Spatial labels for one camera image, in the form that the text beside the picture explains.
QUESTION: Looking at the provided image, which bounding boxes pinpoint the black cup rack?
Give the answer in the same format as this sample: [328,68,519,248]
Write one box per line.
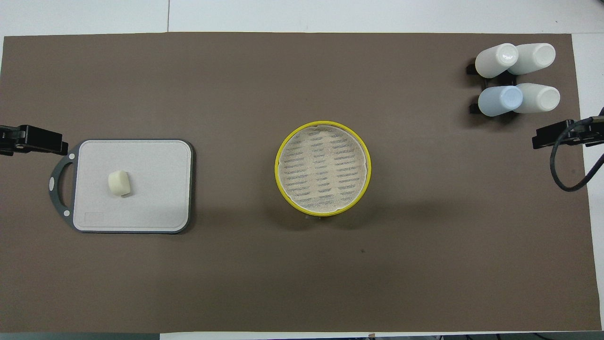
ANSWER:
[466,59,520,115]

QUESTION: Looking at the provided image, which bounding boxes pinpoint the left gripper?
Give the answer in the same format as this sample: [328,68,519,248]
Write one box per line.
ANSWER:
[0,125,69,156]

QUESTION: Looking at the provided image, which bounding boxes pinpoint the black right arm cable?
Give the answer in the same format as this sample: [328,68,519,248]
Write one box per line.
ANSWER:
[549,108,604,192]

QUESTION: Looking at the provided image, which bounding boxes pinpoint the white steamed bun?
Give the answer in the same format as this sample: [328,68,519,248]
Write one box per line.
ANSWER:
[108,170,134,197]

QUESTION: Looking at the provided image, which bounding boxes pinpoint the white bottle top left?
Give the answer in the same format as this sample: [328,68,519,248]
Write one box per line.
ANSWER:
[475,43,519,79]

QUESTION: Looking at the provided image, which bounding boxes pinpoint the yellow slatted bamboo steamer basket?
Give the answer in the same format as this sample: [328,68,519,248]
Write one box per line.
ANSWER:
[288,205,361,221]

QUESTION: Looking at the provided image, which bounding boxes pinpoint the white cutting board grey rim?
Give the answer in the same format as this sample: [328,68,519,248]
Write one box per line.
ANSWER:
[49,138,195,234]

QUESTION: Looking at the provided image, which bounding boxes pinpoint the brown table mat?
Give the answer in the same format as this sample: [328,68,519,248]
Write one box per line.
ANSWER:
[0,32,602,333]

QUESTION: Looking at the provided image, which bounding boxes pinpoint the white bottle bottom right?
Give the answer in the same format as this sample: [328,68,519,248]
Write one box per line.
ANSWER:
[512,83,561,114]

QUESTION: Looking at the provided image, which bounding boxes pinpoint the white bottle top right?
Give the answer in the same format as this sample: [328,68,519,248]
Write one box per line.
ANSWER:
[507,43,556,76]

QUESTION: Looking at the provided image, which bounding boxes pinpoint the white bottle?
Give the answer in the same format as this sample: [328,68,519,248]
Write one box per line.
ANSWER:
[475,43,519,79]
[512,83,561,114]
[507,43,556,76]

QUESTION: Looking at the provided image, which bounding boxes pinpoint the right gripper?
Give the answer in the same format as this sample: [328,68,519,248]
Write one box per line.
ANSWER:
[532,118,604,150]

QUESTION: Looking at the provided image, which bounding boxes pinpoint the light blue bottle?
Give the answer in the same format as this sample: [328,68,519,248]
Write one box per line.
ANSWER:
[478,85,524,117]

